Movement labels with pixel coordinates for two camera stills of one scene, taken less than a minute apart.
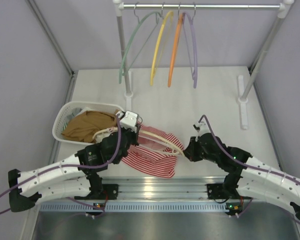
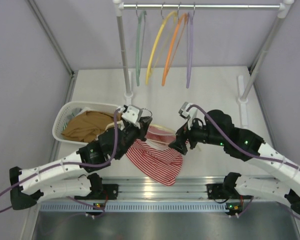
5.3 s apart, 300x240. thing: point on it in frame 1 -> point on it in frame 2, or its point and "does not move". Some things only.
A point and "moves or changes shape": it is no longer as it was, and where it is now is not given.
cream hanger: (148, 151) -> (154, 126)
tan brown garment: (83, 127) does not move
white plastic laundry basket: (67, 108) does not move
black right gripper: (188, 152) -> (183, 133)
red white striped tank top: (156, 152) moves or changes shape
